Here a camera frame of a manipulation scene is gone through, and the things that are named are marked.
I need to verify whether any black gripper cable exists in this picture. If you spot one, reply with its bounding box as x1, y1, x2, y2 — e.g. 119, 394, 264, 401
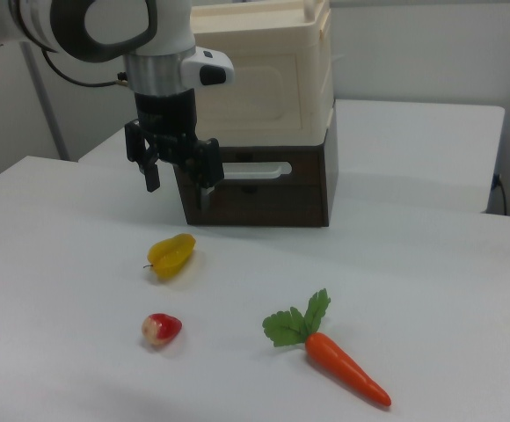
39, 46, 129, 88

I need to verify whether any red toy wax apple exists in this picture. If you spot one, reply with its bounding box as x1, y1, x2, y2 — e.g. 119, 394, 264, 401
141, 312, 184, 349

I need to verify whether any black cable at table edge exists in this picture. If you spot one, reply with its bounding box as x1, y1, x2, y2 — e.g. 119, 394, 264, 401
493, 172, 509, 217

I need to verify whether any cream plastic cabinet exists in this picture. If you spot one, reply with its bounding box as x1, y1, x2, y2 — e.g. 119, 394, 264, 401
190, 0, 337, 149

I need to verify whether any grey vertical pole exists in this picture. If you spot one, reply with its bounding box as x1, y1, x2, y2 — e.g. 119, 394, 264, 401
19, 41, 72, 162

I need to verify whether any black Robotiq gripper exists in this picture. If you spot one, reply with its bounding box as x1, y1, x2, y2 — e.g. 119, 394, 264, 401
124, 87, 226, 212

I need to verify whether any orange toy carrot with leaves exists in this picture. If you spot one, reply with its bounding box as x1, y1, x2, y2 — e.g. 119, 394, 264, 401
261, 287, 392, 408

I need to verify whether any cream cabinet door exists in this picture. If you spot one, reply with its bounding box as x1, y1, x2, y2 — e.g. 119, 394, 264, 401
193, 53, 303, 134

